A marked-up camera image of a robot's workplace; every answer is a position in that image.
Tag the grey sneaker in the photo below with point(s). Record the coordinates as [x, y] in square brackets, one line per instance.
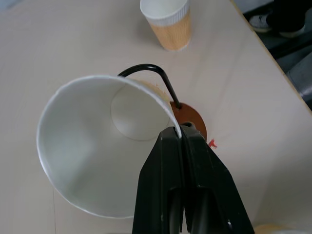
[259, 22]

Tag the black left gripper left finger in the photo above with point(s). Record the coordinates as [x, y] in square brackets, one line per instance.
[161, 180]

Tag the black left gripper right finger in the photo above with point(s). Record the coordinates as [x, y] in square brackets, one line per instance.
[207, 180]

